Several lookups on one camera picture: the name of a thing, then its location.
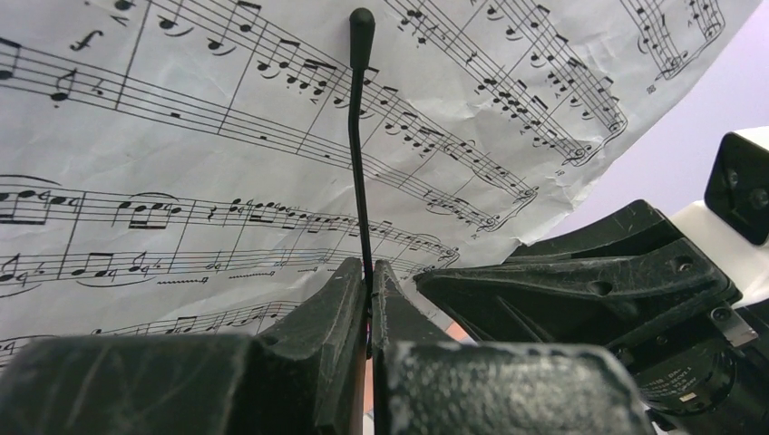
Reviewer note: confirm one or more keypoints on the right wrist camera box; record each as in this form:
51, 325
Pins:
730, 223

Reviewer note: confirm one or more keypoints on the pink folding music stand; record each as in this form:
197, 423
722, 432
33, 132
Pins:
359, 150

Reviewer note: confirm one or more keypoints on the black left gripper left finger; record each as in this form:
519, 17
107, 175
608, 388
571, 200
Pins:
303, 375

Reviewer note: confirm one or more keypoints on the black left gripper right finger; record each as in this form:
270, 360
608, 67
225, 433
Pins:
425, 382

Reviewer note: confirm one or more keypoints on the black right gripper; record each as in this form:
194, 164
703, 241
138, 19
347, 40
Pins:
632, 282

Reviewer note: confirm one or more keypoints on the sheet music page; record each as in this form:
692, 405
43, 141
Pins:
181, 167

